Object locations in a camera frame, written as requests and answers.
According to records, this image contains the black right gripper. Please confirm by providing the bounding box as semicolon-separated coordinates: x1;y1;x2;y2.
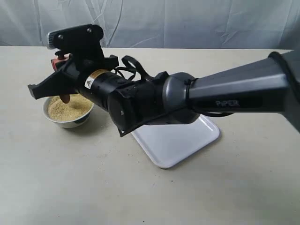
28;48;119;104

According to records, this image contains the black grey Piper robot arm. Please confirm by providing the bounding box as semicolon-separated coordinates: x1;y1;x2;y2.
28;50;300;136

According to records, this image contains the white bowl of yellow grain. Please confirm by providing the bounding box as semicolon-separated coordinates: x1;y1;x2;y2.
43;94;94;128

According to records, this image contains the white fabric backdrop curtain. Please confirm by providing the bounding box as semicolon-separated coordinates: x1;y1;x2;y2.
0;0;300;49

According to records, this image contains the white rectangular tray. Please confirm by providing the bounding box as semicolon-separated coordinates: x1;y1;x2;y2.
132;115;220;169

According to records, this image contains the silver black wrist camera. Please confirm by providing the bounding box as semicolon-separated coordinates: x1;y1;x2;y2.
47;24;104;52

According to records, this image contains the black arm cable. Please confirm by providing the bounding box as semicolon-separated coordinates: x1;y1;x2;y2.
114;55;150;82

